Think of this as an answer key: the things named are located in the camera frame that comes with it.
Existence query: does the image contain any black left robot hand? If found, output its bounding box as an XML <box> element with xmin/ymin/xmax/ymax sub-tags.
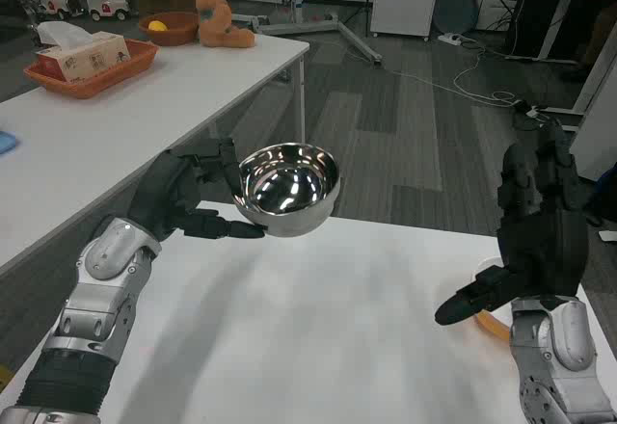
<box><xmin>126</xmin><ymin>137</ymin><xmax>267</xmax><ymax>244</ymax></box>

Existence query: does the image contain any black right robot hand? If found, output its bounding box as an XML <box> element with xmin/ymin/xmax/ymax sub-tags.
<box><xmin>434</xmin><ymin>110</ymin><xmax>591</xmax><ymax>328</ymax></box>

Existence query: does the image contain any shiny metal bowl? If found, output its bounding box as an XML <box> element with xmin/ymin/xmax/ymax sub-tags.
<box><xmin>231</xmin><ymin>142</ymin><xmax>342</xmax><ymax>239</ymax></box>

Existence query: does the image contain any round brown bowl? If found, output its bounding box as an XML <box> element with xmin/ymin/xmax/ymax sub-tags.
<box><xmin>138</xmin><ymin>11</ymin><xmax>201</xmax><ymax>48</ymax></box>

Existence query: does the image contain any long white table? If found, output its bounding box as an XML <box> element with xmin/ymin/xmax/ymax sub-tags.
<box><xmin>0</xmin><ymin>32</ymin><xmax>310</xmax><ymax>280</ymax></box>

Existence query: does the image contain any orange rectangular plastic basket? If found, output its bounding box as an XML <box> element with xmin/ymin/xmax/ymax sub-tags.
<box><xmin>22</xmin><ymin>39</ymin><xmax>160</xmax><ymax>100</ymax></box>

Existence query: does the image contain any tissue box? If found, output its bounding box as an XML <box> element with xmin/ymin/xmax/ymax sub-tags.
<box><xmin>34</xmin><ymin>20</ymin><xmax>132</xmax><ymax>83</ymax></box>

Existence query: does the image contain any blue flat item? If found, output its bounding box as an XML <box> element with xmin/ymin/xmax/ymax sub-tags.
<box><xmin>0</xmin><ymin>130</ymin><xmax>22</xmax><ymax>156</ymax></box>

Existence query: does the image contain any orange teddy bear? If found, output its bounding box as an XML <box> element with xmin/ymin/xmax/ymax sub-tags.
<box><xmin>191</xmin><ymin>0</ymin><xmax>257</xmax><ymax>49</ymax></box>

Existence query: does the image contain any white toy car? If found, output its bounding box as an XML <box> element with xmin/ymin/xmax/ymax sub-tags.
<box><xmin>86</xmin><ymin>0</ymin><xmax>131</xmax><ymax>23</ymax></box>
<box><xmin>37</xmin><ymin>0</ymin><xmax>87</xmax><ymax>21</ymax></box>

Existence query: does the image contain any white desk with black equipment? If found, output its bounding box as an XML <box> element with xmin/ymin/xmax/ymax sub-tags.
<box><xmin>500</xmin><ymin>0</ymin><xmax>617</xmax><ymax>66</ymax></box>

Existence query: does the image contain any metal stand base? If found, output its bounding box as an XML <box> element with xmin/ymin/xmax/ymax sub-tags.
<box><xmin>230</xmin><ymin>9</ymin><xmax>383</xmax><ymax>67</ymax></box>

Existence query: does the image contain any round grey tray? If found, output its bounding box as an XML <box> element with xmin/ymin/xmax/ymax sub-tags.
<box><xmin>432</xmin><ymin>0</ymin><xmax>480</xmax><ymax>36</ymax></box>

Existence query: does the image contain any white cable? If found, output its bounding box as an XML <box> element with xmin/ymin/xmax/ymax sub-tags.
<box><xmin>385</xmin><ymin>40</ymin><xmax>518</xmax><ymax>108</ymax></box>

